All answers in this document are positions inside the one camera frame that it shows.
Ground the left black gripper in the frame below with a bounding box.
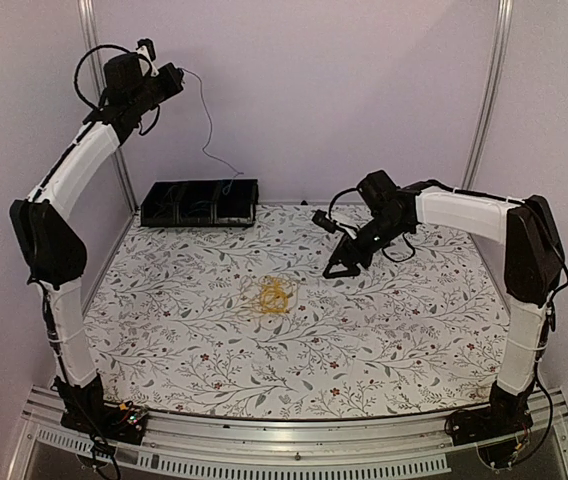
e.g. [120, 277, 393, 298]
[132, 62, 184, 113]

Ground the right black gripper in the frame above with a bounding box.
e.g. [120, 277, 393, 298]
[324, 212, 412, 278]

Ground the yellow cable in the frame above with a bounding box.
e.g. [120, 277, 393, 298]
[236, 273, 299, 319]

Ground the black thin cable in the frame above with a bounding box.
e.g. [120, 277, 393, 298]
[151, 183, 180, 224]

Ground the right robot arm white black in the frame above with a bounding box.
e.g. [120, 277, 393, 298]
[312, 170, 568, 436]

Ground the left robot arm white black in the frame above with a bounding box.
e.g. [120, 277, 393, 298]
[9, 38, 184, 434]

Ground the floral patterned table mat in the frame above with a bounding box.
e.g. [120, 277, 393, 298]
[85, 205, 509, 419]

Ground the black compartment storage bin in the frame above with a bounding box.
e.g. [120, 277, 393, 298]
[140, 179, 259, 228]

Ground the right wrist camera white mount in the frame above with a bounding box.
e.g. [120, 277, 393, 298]
[312, 209, 359, 240]

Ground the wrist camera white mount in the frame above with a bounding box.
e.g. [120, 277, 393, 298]
[136, 38, 158, 77]
[312, 209, 359, 240]

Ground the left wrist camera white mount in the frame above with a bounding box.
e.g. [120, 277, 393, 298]
[136, 38, 158, 77]

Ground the left aluminium corner post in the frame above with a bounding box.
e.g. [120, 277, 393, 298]
[77, 0, 138, 213]

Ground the aluminium corner post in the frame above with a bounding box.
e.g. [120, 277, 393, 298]
[462, 0, 514, 189]
[77, 0, 138, 213]

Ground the aluminium front rail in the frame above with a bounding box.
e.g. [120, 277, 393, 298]
[7, 387, 568, 479]

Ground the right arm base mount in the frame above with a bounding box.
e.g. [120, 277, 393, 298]
[444, 404, 533, 470]

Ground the right aluminium corner post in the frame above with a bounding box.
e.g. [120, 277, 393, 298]
[462, 0, 514, 189]

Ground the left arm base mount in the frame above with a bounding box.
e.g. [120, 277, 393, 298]
[61, 397, 149, 445]

